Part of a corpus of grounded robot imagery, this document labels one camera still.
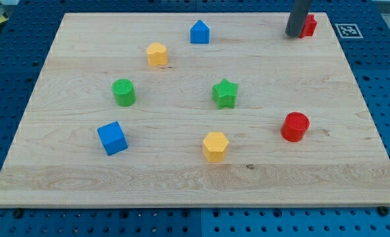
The white fiducial marker tag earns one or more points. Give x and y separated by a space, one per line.
348 31

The green cylinder block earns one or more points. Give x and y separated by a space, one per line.
123 91

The red cylinder block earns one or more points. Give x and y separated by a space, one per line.
295 126

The yellow hexagon block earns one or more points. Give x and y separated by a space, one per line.
215 146

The yellow heart block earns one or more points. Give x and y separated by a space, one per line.
157 54

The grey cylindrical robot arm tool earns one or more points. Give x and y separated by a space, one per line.
297 17

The light wooden board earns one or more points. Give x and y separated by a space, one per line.
57 160

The blue triangle block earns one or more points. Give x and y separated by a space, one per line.
199 32

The blue cube block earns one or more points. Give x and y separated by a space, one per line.
112 138

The green star block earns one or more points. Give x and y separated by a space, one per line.
225 94

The red block behind arm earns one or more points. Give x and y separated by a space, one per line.
309 26

